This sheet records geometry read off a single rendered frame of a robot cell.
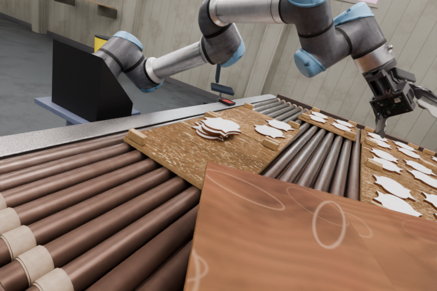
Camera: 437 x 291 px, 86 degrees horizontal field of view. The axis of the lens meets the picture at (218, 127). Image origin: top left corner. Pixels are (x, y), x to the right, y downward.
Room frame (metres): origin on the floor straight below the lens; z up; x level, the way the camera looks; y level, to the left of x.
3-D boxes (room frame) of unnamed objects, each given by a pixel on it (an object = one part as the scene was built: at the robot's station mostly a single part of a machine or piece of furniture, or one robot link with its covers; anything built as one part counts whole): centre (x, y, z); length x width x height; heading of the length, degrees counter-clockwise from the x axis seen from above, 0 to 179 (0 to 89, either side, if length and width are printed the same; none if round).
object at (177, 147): (0.69, 0.00, 0.93); 0.41 x 0.35 x 0.02; 155
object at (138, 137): (0.57, 0.21, 0.95); 0.06 x 0.02 x 0.03; 65
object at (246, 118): (1.07, -0.17, 0.93); 0.41 x 0.35 x 0.02; 155
